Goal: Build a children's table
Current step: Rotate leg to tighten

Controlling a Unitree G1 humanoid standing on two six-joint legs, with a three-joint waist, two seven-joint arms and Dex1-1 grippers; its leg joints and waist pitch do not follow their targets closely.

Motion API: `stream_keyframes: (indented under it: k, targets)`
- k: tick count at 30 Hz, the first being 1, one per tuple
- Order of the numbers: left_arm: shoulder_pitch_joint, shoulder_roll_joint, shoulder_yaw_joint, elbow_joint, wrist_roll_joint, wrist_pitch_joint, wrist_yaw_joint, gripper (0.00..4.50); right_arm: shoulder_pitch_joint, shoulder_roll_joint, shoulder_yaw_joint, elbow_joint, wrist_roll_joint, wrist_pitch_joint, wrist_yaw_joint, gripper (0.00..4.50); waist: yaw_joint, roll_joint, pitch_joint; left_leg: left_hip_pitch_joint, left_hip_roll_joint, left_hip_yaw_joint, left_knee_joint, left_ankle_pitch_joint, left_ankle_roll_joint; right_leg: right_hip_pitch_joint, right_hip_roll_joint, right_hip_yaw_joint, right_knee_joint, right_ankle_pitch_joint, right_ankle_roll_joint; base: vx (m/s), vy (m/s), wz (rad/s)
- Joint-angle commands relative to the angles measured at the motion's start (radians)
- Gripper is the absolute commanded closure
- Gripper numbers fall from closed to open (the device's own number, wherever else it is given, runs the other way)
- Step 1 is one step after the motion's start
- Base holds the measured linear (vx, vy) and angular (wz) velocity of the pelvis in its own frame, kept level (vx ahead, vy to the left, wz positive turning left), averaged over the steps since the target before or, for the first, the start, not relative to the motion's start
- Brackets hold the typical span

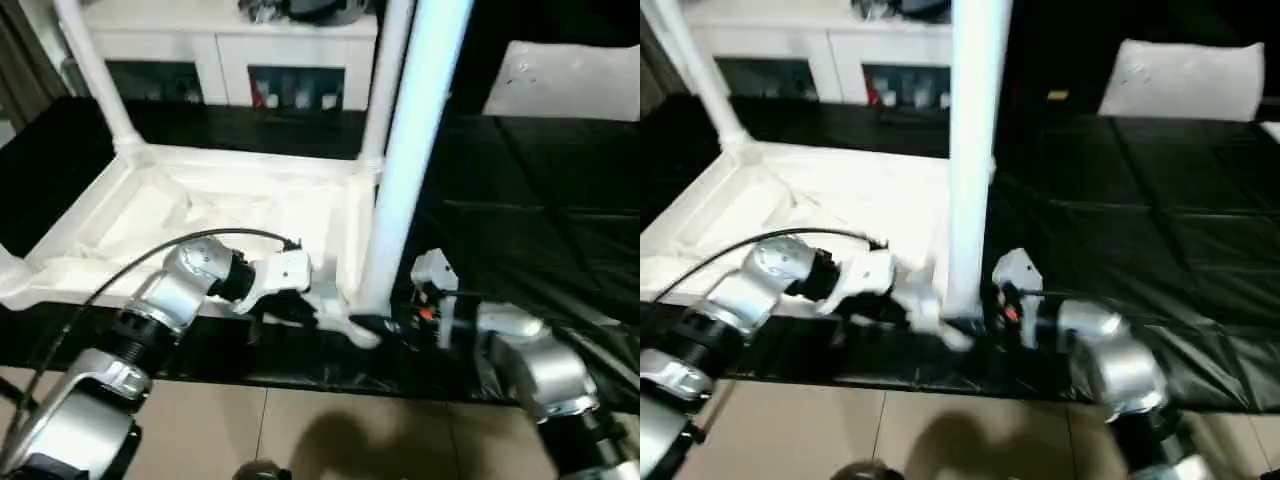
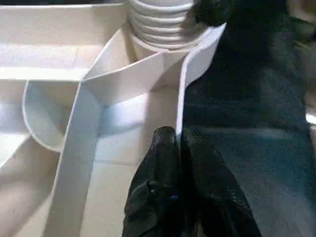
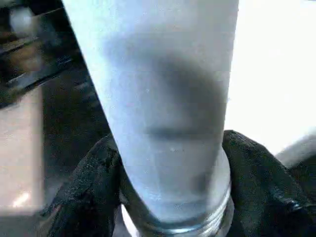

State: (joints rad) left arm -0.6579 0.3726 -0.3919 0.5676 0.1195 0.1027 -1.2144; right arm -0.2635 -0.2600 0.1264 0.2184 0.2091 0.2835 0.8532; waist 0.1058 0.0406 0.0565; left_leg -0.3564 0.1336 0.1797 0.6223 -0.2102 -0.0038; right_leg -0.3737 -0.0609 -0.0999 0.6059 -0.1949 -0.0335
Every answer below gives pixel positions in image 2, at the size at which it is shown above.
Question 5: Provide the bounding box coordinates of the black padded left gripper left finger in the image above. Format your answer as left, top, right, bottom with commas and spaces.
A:
122, 126, 182, 237

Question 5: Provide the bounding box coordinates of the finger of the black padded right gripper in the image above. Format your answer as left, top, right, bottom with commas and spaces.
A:
193, 0, 237, 27

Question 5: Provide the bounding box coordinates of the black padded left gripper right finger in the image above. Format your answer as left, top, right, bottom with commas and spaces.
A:
180, 128, 263, 237

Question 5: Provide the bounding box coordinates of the white plastic table leg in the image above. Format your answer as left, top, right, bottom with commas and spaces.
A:
125, 0, 211, 51

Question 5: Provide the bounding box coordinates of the white plastic table top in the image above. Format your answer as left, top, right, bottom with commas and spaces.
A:
0, 2, 228, 237

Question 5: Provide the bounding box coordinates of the black work mat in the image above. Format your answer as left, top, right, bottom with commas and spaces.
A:
178, 0, 316, 237

